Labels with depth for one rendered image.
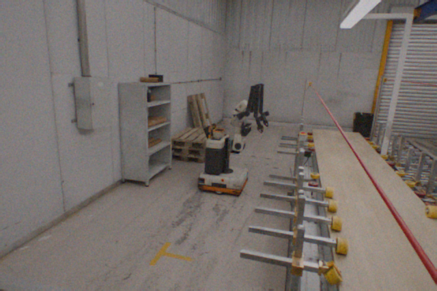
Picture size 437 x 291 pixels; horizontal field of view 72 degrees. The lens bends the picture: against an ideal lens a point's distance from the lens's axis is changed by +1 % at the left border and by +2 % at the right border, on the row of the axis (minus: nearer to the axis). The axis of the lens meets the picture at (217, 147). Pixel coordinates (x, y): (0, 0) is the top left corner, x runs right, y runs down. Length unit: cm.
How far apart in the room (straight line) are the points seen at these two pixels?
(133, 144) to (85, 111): 109
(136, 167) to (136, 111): 88
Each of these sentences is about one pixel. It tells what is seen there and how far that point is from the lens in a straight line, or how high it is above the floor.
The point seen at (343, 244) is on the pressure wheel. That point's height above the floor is 97.
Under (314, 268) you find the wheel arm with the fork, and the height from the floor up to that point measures 95.
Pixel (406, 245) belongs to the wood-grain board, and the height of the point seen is 90.
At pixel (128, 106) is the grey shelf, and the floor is 123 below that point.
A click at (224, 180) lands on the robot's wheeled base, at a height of 24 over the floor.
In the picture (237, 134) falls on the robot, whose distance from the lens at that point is 437.
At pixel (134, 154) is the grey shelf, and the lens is 473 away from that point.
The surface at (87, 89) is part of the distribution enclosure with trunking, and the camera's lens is 382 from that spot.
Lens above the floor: 183
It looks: 15 degrees down
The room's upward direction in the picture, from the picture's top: 2 degrees clockwise
